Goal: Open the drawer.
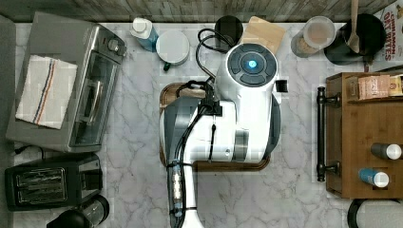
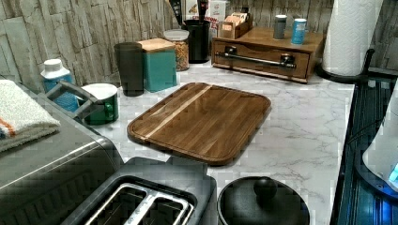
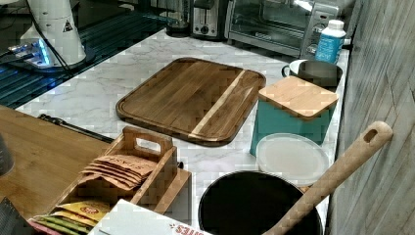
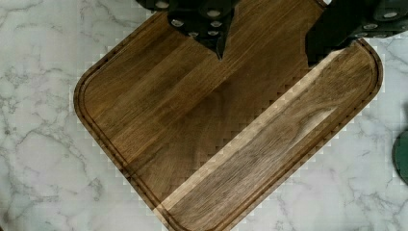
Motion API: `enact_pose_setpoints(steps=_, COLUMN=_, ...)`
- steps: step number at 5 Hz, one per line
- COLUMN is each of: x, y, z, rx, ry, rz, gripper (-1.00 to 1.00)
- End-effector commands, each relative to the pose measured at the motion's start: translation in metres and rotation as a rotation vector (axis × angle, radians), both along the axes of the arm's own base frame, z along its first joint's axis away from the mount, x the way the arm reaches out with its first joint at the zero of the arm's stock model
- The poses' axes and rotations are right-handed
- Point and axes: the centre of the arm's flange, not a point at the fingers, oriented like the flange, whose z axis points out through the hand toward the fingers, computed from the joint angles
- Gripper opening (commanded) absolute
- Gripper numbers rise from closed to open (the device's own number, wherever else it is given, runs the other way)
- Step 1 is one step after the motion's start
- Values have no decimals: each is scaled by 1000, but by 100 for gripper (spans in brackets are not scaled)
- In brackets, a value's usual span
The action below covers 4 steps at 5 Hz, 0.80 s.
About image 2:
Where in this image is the teal canister wooden lid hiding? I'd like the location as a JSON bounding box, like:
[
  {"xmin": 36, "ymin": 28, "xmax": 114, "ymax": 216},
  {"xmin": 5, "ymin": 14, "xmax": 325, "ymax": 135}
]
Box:
[{"xmin": 140, "ymin": 38, "xmax": 176, "ymax": 93}]

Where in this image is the black paper towel holder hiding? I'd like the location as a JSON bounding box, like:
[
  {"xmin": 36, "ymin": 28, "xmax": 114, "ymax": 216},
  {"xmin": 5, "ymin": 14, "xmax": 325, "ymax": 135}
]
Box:
[{"xmin": 314, "ymin": 49, "xmax": 397, "ymax": 84}]

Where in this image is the black pot lid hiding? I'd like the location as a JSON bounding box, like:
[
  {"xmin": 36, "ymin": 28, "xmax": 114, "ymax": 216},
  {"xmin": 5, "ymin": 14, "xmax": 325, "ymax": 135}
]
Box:
[{"xmin": 217, "ymin": 176, "xmax": 310, "ymax": 225}]

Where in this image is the dark tall tumbler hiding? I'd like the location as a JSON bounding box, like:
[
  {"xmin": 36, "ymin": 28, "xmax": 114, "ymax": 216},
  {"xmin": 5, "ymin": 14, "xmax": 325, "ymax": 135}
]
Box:
[{"xmin": 114, "ymin": 42, "xmax": 144, "ymax": 97}]

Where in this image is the black utensil holder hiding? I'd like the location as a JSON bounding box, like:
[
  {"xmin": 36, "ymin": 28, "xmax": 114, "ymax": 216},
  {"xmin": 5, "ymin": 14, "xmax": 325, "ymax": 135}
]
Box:
[{"xmin": 182, "ymin": 20, "xmax": 209, "ymax": 64}]

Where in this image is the green mug white lid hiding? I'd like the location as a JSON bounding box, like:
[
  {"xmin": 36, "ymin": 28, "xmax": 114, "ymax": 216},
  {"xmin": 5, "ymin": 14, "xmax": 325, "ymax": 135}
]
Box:
[{"xmin": 83, "ymin": 83, "xmax": 119, "ymax": 126}]

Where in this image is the wooden cutting board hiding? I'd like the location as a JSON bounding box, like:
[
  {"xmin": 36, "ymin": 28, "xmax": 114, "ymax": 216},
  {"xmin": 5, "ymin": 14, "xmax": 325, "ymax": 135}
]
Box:
[{"xmin": 127, "ymin": 82, "xmax": 271, "ymax": 166}]

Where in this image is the white paper towel roll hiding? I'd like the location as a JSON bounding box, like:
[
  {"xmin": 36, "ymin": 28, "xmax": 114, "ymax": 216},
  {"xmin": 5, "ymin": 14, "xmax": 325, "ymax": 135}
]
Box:
[{"xmin": 322, "ymin": 0, "xmax": 383, "ymax": 77}]

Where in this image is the wooden drawer cabinet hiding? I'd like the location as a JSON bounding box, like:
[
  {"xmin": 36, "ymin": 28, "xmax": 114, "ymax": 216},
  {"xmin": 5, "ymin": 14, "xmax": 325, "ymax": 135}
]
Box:
[{"xmin": 211, "ymin": 27, "xmax": 325, "ymax": 83}]

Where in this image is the dark metal drawer handle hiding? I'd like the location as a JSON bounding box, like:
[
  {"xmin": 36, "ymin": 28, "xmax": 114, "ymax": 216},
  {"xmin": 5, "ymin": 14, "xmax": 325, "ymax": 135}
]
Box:
[{"xmin": 215, "ymin": 46, "xmax": 297, "ymax": 68}]

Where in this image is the stainless toaster oven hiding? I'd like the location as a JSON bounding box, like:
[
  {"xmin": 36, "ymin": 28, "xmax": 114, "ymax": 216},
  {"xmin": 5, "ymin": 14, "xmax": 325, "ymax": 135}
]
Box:
[{"xmin": 0, "ymin": 80, "xmax": 125, "ymax": 225}]

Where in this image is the folded white striped towel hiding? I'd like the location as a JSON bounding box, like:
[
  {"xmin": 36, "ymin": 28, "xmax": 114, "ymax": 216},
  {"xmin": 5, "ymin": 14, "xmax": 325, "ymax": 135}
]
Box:
[{"xmin": 0, "ymin": 80, "xmax": 60, "ymax": 152}]

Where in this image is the blue spice shaker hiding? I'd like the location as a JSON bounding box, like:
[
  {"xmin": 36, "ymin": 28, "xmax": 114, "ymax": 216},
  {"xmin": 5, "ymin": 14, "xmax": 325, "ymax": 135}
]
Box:
[{"xmin": 291, "ymin": 18, "xmax": 307, "ymax": 44}]

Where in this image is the black two-slot toaster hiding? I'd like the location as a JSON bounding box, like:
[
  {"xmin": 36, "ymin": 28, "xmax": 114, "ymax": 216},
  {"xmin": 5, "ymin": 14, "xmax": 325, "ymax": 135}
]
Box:
[{"xmin": 61, "ymin": 157, "xmax": 218, "ymax": 225}]

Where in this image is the red white box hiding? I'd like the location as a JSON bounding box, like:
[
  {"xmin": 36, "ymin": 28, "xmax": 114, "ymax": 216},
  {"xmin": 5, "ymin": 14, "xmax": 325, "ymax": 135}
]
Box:
[{"xmin": 184, "ymin": 0, "xmax": 229, "ymax": 29}]

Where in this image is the blue bottle white cap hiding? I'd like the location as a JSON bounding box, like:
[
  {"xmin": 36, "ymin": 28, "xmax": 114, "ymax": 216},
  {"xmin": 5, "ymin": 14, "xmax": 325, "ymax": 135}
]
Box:
[{"xmin": 40, "ymin": 59, "xmax": 78, "ymax": 113}]

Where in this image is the glass cereal jar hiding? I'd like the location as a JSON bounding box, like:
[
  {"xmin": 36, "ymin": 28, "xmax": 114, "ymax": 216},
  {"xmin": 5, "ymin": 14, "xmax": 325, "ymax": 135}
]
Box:
[{"xmin": 163, "ymin": 29, "xmax": 189, "ymax": 71}]

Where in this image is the wooden tea bag box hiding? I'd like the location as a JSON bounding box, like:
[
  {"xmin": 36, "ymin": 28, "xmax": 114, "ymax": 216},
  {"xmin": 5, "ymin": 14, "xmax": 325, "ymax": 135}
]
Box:
[{"xmin": 218, "ymin": 12, "xmax": 253, "ymax": 39}]

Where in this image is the grey spice shaker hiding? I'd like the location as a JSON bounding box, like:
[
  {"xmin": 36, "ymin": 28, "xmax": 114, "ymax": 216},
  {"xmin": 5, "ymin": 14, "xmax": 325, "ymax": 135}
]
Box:
[{"xmin": 273, "ymin": 15, "xmax": 287, "ymax": 39}]

